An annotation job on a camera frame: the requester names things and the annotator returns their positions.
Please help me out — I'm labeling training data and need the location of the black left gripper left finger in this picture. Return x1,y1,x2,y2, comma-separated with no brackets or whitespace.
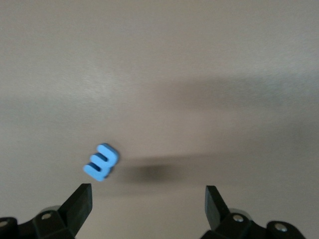
0,183,93,239

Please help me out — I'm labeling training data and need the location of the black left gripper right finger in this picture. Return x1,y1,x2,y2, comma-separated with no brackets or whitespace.
200,185,307,239

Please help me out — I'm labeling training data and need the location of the blue foam letter E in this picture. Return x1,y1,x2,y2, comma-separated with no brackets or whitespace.
83,143,120,182

